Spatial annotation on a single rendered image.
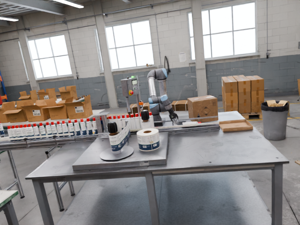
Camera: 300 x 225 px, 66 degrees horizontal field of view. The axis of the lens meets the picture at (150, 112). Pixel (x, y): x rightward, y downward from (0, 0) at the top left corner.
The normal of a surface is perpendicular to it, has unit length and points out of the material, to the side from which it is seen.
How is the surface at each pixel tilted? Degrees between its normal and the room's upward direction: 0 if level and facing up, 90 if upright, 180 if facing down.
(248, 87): 91
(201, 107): 90
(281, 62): 90
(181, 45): 90
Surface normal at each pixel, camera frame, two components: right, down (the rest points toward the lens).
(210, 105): 0.09, 0.22
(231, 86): -0.20, 0.26
